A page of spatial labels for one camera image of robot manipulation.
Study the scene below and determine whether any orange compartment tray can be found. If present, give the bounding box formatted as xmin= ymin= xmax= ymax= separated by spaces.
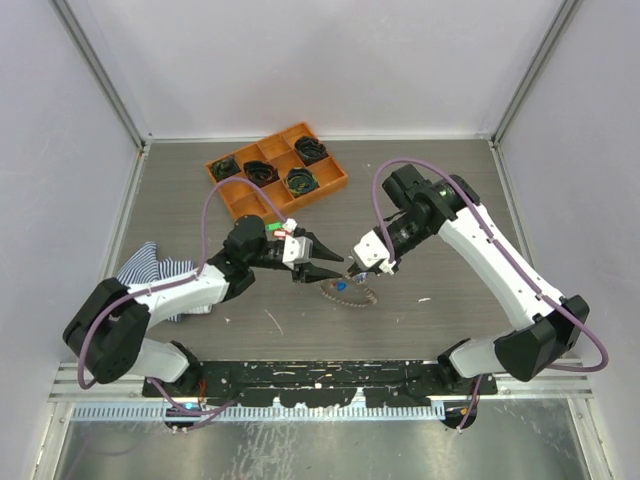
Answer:
xmin=205 ymin=122 xmax=348 ymax=224

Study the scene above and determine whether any blue yellow rolled tie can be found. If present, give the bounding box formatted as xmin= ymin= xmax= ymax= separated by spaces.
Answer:
xmin=284 ymin=167 xmax=319 ymax=198

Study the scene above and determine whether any dark rolled tie far left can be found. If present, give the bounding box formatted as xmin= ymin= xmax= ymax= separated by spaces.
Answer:
xmin=209 ymin=155 xmax=239 ymax=182

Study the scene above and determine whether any black mounting base plate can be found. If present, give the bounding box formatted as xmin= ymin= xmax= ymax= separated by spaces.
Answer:
xmin=130 ymin=360 xmax=498 ymax=408

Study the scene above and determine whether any slotted cable duct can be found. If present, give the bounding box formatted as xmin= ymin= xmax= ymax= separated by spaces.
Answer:
xmin=71 ymin=399 xmax=445 ymax=423

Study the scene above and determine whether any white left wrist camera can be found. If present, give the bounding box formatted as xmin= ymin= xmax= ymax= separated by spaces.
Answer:
xmin=282 ymin=236 xmax=313 ymax=270

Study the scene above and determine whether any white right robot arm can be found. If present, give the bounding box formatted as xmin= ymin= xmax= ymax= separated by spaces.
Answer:
xmin=349 ymin=165 xmax=590 ymax=394

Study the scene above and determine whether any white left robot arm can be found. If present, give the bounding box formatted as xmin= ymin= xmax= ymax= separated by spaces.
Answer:
xmin=62 ymin=215 xmax=343 ymax=396

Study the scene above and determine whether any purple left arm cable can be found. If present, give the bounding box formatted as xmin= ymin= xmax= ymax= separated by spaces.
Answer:
xmin=77 ymin=177 xmax=301 ymax=390

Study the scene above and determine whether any blue striped cloth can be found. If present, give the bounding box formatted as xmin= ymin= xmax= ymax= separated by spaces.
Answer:
xmin=114 ymin=241 xmax=214 ymax=324

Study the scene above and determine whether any aluminium corner post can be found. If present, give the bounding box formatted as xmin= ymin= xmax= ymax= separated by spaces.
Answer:
xmin=490 ymin=0 xmax=583 ymax=146

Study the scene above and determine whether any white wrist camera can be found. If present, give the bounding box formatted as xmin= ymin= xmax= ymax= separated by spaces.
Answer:
xmin=351 ymin=230 xmax=396 ymax=275
xmin=282 ymin=236 xmax=313 ymax=270

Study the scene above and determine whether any left aluminium frame post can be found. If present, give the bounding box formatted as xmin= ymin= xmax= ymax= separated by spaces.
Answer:
xmin=50 ymin=1 xmax=152 ymax=151

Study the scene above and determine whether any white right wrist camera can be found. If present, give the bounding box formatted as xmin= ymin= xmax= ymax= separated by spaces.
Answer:
xmin=351 ymin=230 xmax=396 ymax=275

